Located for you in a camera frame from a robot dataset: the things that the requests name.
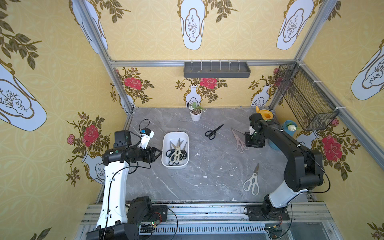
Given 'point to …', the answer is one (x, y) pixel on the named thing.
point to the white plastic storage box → (173, 137)
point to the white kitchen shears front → (252, 183)
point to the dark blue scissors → (183, 153)
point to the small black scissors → (169, 154)
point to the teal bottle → (289, 127)
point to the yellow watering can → (266, 114)
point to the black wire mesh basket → (310, 105)
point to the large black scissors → (211, 134)
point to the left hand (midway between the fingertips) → (155, 152)
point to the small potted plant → (195, 111)
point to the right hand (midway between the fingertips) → (246, 144)
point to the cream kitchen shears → (177, 155)
